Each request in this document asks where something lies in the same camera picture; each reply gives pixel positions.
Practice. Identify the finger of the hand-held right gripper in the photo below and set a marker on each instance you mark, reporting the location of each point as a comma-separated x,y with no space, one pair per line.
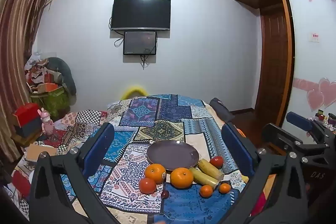
279,134
299,120

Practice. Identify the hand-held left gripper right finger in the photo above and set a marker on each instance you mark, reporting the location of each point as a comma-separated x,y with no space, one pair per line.
237,148

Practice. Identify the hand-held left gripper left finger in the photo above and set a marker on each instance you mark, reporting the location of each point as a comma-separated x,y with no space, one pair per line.
101,145

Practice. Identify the red tomato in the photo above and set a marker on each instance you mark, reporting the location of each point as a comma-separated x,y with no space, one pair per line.
216,161
147,186

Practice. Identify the yellow corn cob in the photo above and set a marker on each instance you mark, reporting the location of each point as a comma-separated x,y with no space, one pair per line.
211,169
204,178

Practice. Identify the small tangerine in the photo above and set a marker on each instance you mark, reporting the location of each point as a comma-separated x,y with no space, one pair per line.
206,191
224,188

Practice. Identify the large orange with sticker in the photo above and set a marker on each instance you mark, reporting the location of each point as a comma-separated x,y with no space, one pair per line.
155,172

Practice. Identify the dark purple plate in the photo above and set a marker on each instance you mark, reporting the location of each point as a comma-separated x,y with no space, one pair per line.
170,154

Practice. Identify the small jars on dresser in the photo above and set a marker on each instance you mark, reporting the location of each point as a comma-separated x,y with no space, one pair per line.
326,116

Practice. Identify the pink heart stickers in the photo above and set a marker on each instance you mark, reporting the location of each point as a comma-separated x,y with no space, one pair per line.
323,94

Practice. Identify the pink rabbit toy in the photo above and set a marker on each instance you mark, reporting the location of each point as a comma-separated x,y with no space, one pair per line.
47,123

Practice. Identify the tan cardboard box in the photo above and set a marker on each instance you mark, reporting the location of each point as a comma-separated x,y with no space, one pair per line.
39,153

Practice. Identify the patchwork printed blanket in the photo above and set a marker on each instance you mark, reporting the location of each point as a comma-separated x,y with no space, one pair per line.
157,119

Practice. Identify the yellow fuzzy object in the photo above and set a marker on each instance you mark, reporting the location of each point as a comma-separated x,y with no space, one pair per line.
134,91

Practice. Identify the grey pillow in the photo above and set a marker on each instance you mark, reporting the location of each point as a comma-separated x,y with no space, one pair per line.
67,74

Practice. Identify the small dark red jujube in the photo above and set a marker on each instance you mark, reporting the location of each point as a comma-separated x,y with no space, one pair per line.
165,194

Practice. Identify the red box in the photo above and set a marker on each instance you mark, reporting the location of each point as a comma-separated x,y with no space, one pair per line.
26,113

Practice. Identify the small red white label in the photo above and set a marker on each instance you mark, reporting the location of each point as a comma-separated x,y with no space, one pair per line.
314,37

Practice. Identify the pile of boxes and papers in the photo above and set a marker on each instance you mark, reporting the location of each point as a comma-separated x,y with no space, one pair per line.
39,71

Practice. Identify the white sliding wardrobe door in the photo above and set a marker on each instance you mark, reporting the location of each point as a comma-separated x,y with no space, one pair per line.
312,16

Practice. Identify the brown striped curtain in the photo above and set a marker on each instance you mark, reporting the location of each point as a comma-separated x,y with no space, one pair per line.
18,29

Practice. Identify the small black wall monitor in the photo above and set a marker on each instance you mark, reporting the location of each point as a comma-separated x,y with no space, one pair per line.
140,43

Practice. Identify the black wall television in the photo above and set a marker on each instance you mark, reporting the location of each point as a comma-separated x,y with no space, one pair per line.
141,14

